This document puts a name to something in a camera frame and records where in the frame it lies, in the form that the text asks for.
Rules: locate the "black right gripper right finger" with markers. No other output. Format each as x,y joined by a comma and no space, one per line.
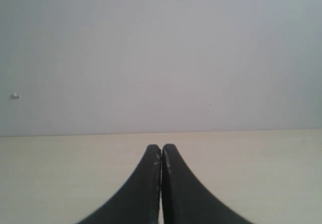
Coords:
185,199

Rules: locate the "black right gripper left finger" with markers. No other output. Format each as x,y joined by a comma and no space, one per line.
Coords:
137,201

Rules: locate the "small white wall hook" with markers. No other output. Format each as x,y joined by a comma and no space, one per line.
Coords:
15,96

